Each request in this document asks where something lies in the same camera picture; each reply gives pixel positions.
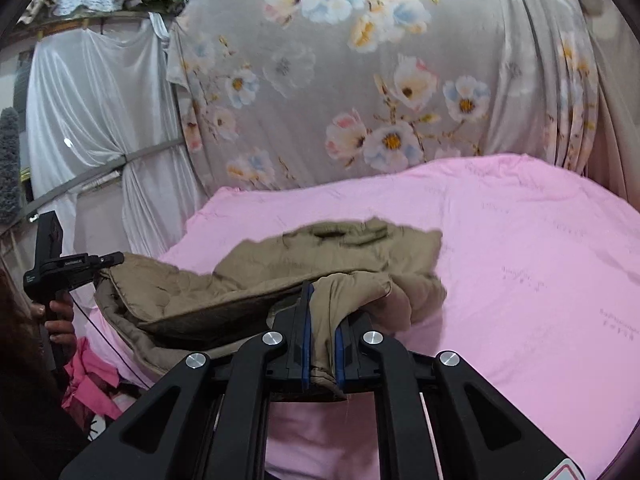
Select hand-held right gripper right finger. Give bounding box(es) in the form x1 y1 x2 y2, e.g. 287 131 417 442
334 310 586 480

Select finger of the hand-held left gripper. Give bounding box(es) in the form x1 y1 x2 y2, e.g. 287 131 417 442
89 251 126 270

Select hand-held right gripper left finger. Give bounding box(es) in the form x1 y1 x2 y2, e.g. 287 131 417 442
60 280 316 480

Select olive quilted jacket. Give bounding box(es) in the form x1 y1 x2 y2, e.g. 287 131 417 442
94 217 448 403

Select wooden clothes rod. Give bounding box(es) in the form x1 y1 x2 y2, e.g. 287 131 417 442
10 7 176 43

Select person's left hand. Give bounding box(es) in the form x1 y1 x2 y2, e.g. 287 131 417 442
32 299 77 345

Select magenta cloth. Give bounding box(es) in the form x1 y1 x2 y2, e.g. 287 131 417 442
60 337 123 421

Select person's dark clothing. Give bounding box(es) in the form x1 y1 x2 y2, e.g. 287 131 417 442
0 270 93 480

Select white satin curtain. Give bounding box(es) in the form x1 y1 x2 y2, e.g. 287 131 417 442
25 12 206 261

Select pink bed sheet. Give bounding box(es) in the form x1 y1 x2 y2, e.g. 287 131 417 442
157 154 640 480

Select grey floral cloth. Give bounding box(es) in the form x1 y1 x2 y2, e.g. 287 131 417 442
165 0 601 196

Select beige curtain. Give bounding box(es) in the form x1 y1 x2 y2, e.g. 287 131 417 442
575 0 640 211

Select curved grey metal rail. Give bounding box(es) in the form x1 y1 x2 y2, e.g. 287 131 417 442
20 140 186 221

